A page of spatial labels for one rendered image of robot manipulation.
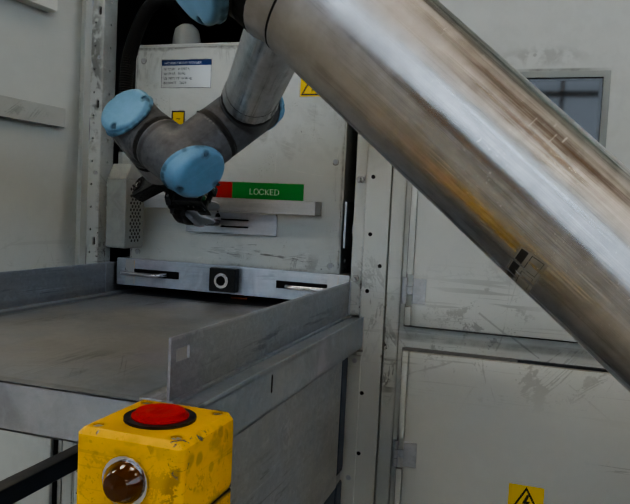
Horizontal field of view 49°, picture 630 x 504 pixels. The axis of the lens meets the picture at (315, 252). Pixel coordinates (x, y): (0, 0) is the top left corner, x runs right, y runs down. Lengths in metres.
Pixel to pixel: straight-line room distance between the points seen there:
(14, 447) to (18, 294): 0.52
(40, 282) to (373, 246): 0.64
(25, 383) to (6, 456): 0.99
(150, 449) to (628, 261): 0.32
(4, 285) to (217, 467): 0.89
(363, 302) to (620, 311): 0.90
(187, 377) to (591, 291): 0.44
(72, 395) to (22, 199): 0.78
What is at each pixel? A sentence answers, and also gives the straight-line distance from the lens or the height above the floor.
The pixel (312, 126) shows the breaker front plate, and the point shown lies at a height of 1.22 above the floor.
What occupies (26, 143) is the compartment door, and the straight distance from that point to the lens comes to 1.52.
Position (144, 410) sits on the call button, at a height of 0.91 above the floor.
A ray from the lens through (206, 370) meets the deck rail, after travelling 0.79.
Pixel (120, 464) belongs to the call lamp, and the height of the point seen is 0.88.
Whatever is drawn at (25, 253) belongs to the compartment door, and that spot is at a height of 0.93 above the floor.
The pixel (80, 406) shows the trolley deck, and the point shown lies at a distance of 0.79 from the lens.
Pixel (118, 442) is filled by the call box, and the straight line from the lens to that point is 0.48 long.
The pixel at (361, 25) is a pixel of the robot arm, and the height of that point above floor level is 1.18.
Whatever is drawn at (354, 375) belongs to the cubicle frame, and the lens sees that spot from 1.36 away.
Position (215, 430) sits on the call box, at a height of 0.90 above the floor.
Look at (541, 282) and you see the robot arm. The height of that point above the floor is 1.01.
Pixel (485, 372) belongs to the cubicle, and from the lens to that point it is 1.30.
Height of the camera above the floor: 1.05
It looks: 3 degrees down
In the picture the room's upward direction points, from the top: 3 degrees clockwise
